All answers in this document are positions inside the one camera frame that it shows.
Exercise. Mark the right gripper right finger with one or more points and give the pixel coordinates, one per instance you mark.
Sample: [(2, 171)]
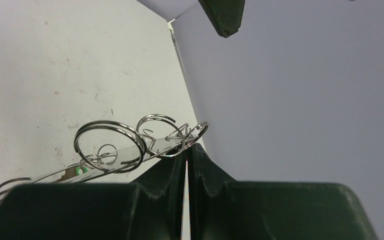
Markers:
[(222, 208)]

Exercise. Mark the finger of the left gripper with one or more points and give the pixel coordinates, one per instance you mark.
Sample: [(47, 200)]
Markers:
[(224, 15)]

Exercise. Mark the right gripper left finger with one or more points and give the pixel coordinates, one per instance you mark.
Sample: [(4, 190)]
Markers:
[(148, 208)]

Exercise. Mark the green key tag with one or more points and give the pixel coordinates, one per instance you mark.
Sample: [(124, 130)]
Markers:
[(81, 170)]

